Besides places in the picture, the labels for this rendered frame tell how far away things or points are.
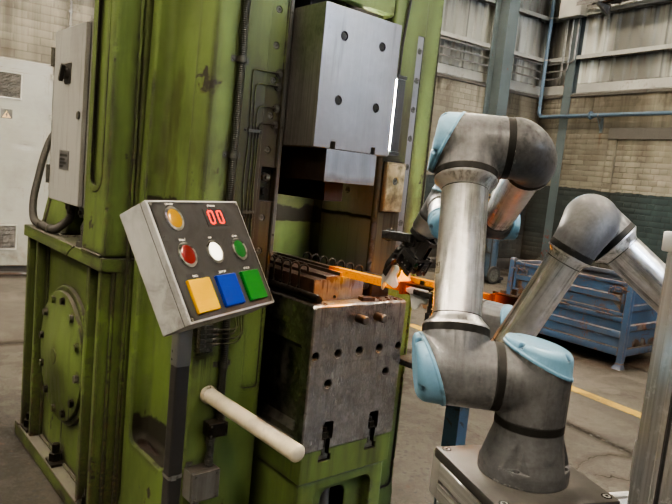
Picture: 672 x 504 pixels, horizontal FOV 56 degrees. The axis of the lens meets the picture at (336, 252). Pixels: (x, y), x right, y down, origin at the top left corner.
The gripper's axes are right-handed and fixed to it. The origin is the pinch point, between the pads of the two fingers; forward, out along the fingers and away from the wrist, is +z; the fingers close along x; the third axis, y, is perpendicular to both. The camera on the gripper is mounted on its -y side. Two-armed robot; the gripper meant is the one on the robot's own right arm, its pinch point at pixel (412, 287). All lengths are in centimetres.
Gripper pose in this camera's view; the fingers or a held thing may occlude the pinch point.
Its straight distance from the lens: 175.0
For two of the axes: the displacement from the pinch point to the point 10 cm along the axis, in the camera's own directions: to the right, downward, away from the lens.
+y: -0.9, 9.9, 1.1
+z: -6.4, -1.5, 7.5
